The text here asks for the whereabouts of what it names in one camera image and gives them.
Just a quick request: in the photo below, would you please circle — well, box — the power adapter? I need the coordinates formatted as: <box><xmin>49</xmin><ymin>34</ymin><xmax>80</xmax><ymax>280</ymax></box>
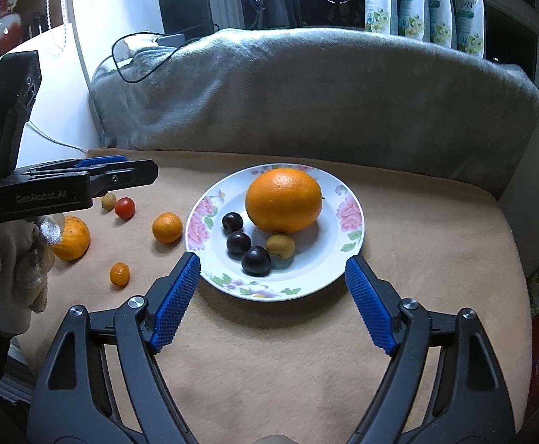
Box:
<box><xmin>155</xmin><ymin>33</ymin><xmax>186</xmax><ymax>48</ymax></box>

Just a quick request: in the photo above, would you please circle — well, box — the gloved left hand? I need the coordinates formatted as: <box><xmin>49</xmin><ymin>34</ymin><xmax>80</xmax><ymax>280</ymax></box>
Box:
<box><xmin>0</xmin><ymin>213</ymin><xmax>65</xmax><ymax>336</ymax></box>

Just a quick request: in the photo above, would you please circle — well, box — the dark plum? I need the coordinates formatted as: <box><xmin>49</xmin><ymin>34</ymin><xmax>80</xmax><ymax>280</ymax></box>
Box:
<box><xmin>226</xmin><ymin>232</ymin><xmax>251</xmax><ymax>256</ymax></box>
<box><xmin>241</xmin><ymin>246</ymin><xmax>272</xmax><ymax>276</ymax></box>
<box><xmin>221</xmin><ymin>212</ymin><xmax>244</xmax><ymax>236</ymax></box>

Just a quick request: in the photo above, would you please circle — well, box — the beige blanket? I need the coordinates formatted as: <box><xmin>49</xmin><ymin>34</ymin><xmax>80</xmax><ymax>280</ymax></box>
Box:
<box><xmin>19</xmin><ymin>151</ymin><xmax>531</xmax><ymax>443</ymax></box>

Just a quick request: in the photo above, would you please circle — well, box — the brown longan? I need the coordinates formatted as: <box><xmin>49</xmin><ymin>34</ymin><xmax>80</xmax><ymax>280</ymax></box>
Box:
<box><xmin>101</xmin><ymin>192</ymin><xmax>117</xmax><ymax>212</ymax></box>
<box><xmin>265</xmin><ymin>233</ymin><xmax>296</xmax><ymax>260</ymax></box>

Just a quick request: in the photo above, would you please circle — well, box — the red tomato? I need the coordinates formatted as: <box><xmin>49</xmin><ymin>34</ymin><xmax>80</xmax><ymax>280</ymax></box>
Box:
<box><xmin>114</xmin><ymin>198</ymin><xmax>136</xmax><ymax>222</ymax></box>

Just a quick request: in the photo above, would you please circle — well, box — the small orange kumquat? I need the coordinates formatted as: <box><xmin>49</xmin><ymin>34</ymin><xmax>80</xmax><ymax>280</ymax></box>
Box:
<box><xmin>109</xmin><ymin>262</ymin><xmax>130</xmax><ymax>287</ymax></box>

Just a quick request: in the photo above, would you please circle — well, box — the grey cushion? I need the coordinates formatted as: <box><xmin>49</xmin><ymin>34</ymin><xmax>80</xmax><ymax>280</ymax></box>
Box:
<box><xmin>90</xmin><ymin>28</ymin><xmax>539</xmax><ymax>196</ymax></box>

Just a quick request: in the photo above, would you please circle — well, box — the white cable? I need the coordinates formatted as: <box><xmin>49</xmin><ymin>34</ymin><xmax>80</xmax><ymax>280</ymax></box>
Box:
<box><xmin>26</xmin><ymin>120</ymin><xmax>88</xmax><ymax>155</ymax></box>

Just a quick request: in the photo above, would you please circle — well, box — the large spotted orange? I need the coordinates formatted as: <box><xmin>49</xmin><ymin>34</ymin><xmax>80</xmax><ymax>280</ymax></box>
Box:
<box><xmin>52</xmin><ymin>215</ymin><xmax>91</xmax><ymax>262</ymax></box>

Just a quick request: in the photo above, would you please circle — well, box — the floral white plate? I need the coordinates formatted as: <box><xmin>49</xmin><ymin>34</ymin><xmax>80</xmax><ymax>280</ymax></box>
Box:
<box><xmin>184</xmin><ymin>162</ymin><xmax>366</xmax><ymax>303</ymax></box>

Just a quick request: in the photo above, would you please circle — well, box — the smooth orange on plate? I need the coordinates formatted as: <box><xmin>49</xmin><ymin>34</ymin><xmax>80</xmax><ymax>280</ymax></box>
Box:
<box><xmin>244</xmin><ymin>167</ymin><xmax>323</xmax><ymax>233</ymax></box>

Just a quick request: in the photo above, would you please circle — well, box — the small mandarin orange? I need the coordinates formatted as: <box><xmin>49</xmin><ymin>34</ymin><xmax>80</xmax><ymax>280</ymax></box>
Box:
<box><xmin>151</xmin><ymin>212</ymin><xmax>183</xmax><ymax>245</ymax></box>

